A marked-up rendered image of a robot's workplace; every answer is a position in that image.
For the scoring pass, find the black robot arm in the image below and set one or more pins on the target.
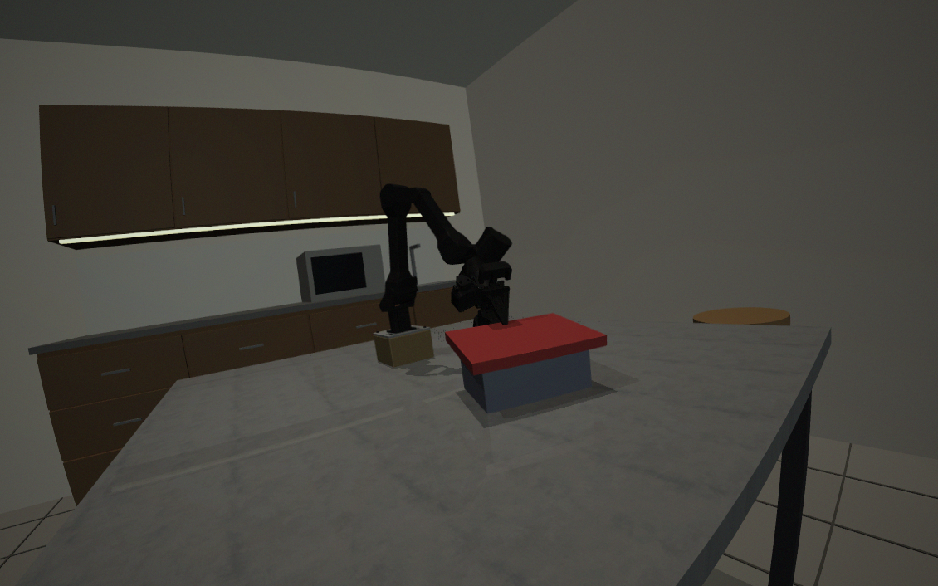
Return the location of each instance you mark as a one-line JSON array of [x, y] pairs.
[[454, 247]]

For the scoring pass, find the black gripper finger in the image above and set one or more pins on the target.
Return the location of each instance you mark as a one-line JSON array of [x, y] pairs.
[[487, 319], [498, 299]]

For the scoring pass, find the red lid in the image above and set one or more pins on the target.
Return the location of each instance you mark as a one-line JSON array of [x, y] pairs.
[[488, 348]]

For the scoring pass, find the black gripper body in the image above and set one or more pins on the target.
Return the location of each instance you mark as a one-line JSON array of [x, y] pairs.
[[487, 275]]

